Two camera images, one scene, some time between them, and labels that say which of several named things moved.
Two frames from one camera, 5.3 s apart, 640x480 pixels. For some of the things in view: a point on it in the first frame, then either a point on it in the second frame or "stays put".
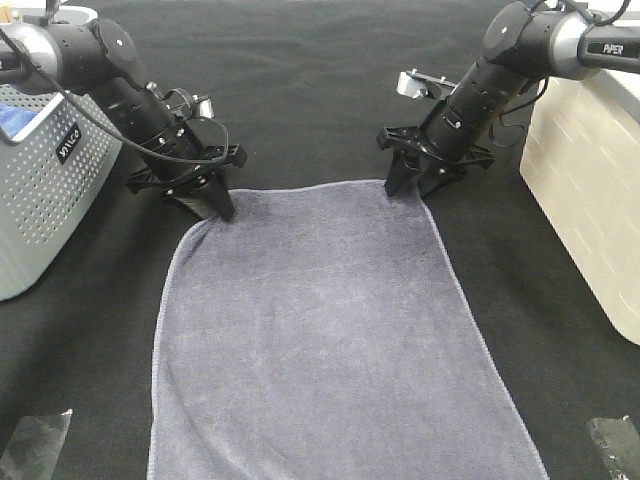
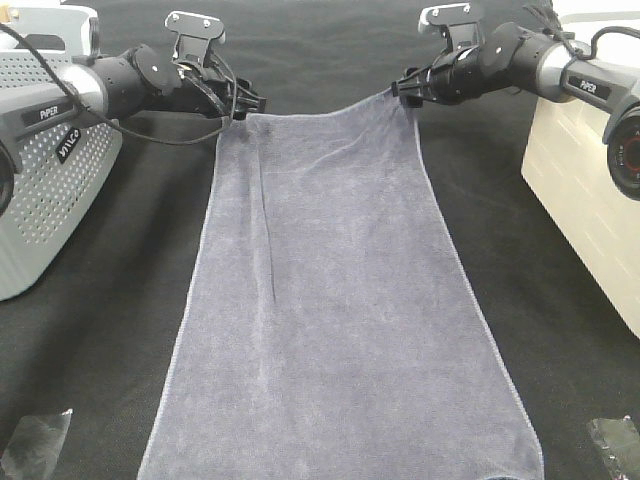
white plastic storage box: (581, 166) stays put
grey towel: (320, 333) stays put
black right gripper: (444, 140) → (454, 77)
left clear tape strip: (34, 449) stays put
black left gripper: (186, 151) → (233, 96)
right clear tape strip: (621, 440) stays put
